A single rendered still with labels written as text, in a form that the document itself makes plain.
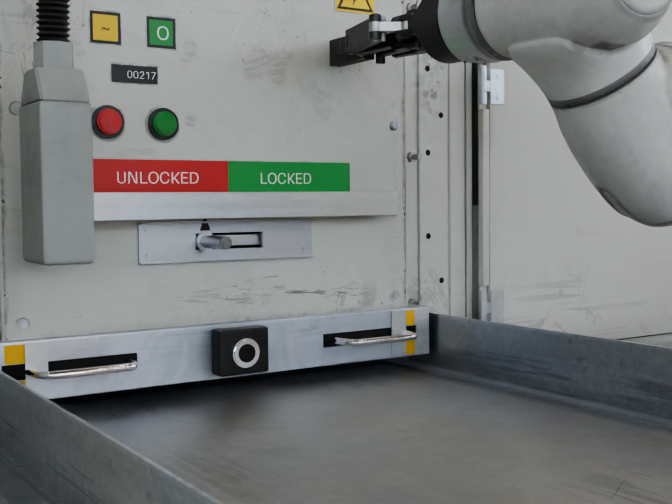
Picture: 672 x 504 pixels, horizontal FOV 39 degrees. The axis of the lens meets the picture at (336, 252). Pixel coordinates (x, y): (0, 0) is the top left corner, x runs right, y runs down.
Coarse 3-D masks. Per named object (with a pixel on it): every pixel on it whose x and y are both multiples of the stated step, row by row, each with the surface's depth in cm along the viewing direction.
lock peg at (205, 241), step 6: (204, 228) 102; (198, 234) 102; (204, 234) 102; (210, 234) 102; (198, 240) 102; (204, 240) 101; (210, 240) 100; (216, 240) 98; (222, 240) 98; (228, 240) 98; (198, 246) 102; (204, 246) 101; (210, 246) 100; (216, 246) 99; (222, 246) 98; (228, 246) 98
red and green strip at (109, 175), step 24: (96, 168) 96; (120, 168) 97; (144, 168) 98; (168, 168) 100; (192, 168) 101; (216, 168) 103; (240, 168) 104; (264, 168) 106; (288, 168) 108; (312, 168) 110; (336, 168) 111
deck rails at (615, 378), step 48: (432, 336) 119; (480, 336) 111; (528, 336) 105; (576, 336) 99; (0, 384) 80; (480, 384) 107; (528, 384) 105; (576, 384) 99; (624, 384) 94; (0, 432) 80; (48, 432) 68; (96, 432) 59; (48, 480) 68; (96, 480) 59; (144, 480) 52
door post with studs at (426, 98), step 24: (408, 0) 122; (408, 72) 123; (432, 72) 125; (408, 96) 123; (432, 96) 125; (408, 120) 123; (432, 120) 125; (408, 144) 123; (432, 144) 125; (408, 168) 124; (432, 168) 125; (408, 192) 124; (432, 192) 125; (408, 216) 124; (432, 216) 125; (408, 240) 124; (432, 240) 126; (408, 264) 124; (432, 264) 126; (408, 288) 124; (432, 288) 126; (432, 312) 126
